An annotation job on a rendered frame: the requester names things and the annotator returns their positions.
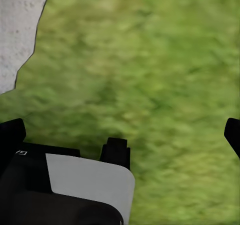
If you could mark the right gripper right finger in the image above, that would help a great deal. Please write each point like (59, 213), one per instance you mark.
(232, 134)

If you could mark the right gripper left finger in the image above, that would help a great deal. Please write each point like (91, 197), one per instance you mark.
(12, 135)

